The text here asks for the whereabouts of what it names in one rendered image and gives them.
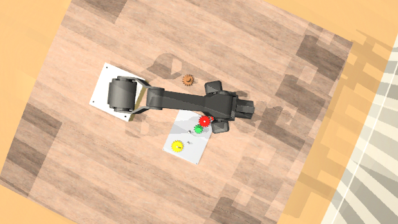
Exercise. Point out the yellow gear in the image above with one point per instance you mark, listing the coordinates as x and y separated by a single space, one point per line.
179 144

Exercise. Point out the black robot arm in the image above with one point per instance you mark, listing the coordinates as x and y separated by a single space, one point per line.
224 105

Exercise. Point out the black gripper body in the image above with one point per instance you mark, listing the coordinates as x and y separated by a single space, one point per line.
219 126

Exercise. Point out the red gear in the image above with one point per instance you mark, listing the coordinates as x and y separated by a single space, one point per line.
206 123

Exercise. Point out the green gear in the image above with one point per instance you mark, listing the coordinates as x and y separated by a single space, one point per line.
198 129

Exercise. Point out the brown gear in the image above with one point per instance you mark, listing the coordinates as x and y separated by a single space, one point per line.
188 80

